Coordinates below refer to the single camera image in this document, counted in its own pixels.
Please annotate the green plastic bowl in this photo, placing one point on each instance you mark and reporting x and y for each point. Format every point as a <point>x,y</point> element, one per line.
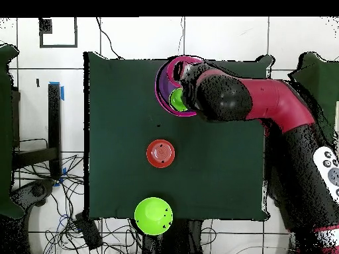
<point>153,216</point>

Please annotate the green-covered side table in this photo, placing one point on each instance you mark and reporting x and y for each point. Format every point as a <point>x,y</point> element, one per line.
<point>5,132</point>
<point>323,74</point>

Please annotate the black square floor frame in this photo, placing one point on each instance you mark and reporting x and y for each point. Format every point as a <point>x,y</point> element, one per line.
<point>45,26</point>

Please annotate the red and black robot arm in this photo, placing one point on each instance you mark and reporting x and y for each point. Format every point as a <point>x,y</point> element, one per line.
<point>278,100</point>

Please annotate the purple plastic bowl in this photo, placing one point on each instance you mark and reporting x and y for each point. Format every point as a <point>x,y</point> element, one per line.
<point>163,84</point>

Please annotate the small orange-red plastic bowl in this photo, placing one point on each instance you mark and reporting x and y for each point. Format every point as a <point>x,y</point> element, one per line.
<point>160,153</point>

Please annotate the black stand with blue tape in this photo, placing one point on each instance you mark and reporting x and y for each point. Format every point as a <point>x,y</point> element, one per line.
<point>54,119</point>

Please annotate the white panel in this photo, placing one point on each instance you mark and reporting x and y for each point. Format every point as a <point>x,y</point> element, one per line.
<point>337,116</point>

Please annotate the large pink plastic bowl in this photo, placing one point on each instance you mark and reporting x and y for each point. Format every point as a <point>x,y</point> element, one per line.
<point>159,100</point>

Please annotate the small red-pink plastic bowl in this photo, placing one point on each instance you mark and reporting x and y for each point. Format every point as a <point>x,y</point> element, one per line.
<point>170,71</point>

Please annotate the black power strip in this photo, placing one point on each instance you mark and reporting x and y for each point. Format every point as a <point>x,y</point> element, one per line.
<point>88,232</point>

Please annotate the green plastic cup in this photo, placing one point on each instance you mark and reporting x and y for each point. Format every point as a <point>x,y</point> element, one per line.
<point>176,99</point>

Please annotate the dark green tablecloth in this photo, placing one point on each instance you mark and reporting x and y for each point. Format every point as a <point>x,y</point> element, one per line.
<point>127,158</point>

